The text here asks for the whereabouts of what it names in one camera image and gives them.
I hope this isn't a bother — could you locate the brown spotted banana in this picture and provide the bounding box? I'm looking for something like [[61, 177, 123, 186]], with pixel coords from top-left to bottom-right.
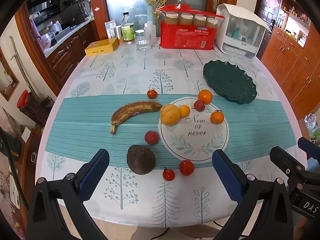
[[110, 101, 163, 135]]

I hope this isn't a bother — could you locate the white carton box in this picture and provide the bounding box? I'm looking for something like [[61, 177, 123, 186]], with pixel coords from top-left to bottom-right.
[[104, 20, 118, 40]]

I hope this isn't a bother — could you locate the wooden side cabinet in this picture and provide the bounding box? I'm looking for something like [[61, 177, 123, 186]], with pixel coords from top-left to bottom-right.
[[260, 25, 320, 120]]

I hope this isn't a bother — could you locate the small yellow orange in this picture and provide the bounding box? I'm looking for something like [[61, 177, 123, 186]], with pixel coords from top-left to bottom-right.
[[179, 105, 191, 118]]

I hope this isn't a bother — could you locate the round orange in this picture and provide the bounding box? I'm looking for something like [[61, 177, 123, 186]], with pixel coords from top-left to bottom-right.
[[198, 89, 213, 105]]

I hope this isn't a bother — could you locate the black cable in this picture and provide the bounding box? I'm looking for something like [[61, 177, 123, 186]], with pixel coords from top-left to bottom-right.
[[150, 220, 225, 240]]

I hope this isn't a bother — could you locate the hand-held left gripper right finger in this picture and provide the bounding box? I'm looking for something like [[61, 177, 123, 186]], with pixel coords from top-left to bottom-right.
[[212, 149, 293, 240]]

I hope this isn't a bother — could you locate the red paper cup package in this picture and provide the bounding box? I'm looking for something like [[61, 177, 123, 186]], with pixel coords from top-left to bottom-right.
[[153, 4, 225, 51]]

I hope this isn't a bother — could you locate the red lid jar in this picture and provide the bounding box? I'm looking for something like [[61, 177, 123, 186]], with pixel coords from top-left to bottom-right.
[[17, 90, 54, 127]]

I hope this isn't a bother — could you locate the clear drinking glass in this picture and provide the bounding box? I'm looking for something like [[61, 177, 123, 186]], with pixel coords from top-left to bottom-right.
[[134, 32, 153, 52]]

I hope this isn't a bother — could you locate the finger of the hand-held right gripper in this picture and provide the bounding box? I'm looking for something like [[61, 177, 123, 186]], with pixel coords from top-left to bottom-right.
[[269, 146, 308, 188], [297, 137, 320, 161]]

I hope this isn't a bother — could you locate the clear plastic bag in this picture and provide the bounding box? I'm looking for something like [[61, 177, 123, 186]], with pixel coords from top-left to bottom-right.
[[304, 114, 320, 138]]

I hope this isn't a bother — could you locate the large yellow citrus fruit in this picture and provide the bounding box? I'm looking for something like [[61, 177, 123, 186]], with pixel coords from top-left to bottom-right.
[[160, 104, 181, 126]]

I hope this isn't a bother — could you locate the dark green scalloped plate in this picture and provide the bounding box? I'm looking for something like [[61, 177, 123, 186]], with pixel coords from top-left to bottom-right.
[[203, 60, 258, 104]]

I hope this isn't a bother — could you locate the white countertop appliance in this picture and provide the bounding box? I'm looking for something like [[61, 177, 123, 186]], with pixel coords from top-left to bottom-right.
[[216, 3, 270, 61]]

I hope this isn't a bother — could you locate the small metal can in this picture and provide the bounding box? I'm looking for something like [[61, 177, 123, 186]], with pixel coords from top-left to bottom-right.
[[114, 25, 123, 43]]

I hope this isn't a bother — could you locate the wooden kitchen counter cabinet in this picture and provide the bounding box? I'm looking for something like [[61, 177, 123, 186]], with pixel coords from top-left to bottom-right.
[[46, 21, 98, 88]]

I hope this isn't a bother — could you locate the orange with stem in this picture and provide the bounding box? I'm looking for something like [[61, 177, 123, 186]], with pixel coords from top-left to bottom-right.
[[210, 110, 225, 125]]

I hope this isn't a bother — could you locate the white plastic bottle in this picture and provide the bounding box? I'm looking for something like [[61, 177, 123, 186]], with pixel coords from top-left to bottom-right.
[[144, 22, 157, 43]]

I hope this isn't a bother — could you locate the dark brown avocado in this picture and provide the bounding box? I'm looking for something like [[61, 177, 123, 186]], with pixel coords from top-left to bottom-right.
[[126, 144, 156, 175]]

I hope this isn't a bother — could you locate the yellow tin box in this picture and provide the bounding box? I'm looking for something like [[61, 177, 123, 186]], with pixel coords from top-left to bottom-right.
[[84, 38, 119, 56]]

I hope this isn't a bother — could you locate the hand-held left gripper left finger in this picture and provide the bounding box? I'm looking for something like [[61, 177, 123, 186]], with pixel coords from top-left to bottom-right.
[[27, 149, 110, 240]]

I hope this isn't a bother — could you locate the green label glass bottle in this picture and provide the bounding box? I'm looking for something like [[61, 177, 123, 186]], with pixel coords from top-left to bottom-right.
[[121, 11, 136, 45]]

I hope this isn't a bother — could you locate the wooden picture frame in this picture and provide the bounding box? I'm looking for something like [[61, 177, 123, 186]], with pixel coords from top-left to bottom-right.
[[0, 55, 20, 102]]

